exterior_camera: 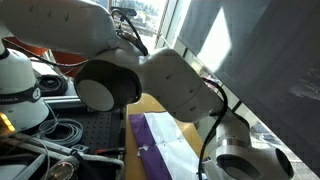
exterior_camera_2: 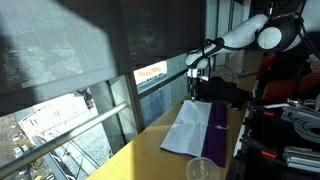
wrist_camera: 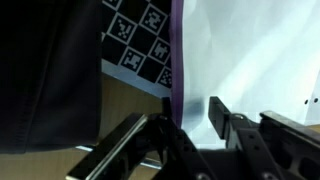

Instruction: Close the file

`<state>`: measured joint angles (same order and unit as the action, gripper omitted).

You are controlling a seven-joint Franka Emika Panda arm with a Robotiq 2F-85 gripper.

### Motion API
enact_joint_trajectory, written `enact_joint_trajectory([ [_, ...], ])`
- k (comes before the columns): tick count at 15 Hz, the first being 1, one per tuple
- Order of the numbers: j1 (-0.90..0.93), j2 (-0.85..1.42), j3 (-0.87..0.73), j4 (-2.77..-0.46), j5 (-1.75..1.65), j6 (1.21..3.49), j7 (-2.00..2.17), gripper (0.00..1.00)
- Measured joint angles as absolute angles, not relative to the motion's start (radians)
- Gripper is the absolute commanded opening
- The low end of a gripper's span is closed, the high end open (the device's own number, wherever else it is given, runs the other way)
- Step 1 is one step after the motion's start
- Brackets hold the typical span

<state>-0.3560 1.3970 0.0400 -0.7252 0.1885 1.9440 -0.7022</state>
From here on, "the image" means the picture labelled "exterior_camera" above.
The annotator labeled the purple cloth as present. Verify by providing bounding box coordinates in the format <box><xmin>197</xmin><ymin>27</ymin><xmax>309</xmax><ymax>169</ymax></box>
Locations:
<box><xmin>128</xmin><ymin>111</ymin><xmax>208</xmax><ymax>180</ymax></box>

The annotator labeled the black perforated breadboard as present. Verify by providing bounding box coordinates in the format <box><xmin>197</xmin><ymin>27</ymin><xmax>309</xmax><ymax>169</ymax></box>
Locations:
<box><xmin>43</xmin><ymin>107</ymin><xmax>127</xmax><ymax>155</ymax></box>

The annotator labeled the grey padded tube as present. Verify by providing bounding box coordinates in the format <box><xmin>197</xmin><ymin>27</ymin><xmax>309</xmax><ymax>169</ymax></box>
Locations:
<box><xmin>0</xmin><ymin>133</ymin><xmax>126</xmax><ymax>180</ymax></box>

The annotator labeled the round metal dial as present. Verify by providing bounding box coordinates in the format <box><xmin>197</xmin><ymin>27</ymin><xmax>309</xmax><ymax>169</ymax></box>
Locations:
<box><xmin>49</xmin><ymin>156</ymin><xmax>80</xmax><ymax>180</ymax></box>

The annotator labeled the small orange chair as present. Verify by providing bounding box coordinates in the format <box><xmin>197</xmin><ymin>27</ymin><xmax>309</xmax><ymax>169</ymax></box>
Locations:
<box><xmin>4</xmin><ymin>36</ymin><xmax>50</xmax><ymax>57</ymax></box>

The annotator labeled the red handled clamp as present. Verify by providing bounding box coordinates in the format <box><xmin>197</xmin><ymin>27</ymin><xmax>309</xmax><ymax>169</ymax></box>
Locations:
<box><xmin>95</xmin><ymin>147</ymin><xmax>126</xmax><ymax>156</ymax></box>

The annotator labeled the aluminium extrusion rail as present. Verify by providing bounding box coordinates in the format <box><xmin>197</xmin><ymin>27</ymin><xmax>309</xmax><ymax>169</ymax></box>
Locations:
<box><xmin>42</xmin><ymin>95</ymin><xmax>86</xmax><ymax>110</ymax></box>

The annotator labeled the grey coiled cable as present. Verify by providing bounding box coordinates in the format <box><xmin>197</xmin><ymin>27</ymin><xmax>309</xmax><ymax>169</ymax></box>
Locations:
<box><xmin>37</xmin><ymin>117</ymin><xmax>85</xmax><ymax>148</ymax></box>

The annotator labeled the black coiled cable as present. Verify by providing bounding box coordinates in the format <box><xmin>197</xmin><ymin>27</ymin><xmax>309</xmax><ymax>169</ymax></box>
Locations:
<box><xmin>35</xmin><ymin>74</ymin><xmax>70</xmax><ymax>97</ymax></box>

